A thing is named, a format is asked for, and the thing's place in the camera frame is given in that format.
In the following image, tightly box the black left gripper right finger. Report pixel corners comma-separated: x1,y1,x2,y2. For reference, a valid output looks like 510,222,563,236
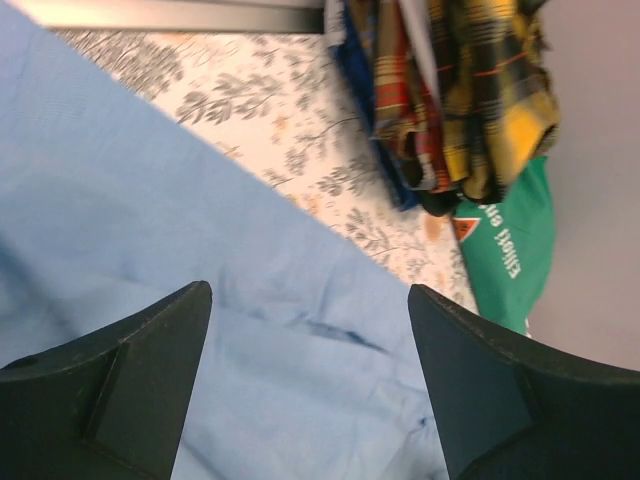
408,285,639,479

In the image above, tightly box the stack of folded plaid shirts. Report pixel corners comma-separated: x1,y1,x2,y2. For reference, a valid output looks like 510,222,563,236
324,1,458,217

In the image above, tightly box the light blue long sleeve shirt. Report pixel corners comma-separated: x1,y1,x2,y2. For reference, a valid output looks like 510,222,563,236
1,4,447,479

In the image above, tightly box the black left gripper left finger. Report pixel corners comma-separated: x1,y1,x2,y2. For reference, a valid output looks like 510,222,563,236
1,281,212,479

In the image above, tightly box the green t-shirt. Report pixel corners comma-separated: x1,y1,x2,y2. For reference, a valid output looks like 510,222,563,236
452,156,556,335

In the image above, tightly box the floral patterned table mat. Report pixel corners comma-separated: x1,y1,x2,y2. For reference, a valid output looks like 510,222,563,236
61,29,476,309

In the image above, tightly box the yellow plaid flannel shirt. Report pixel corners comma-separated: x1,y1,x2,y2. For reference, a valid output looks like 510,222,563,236
428,0,560,204

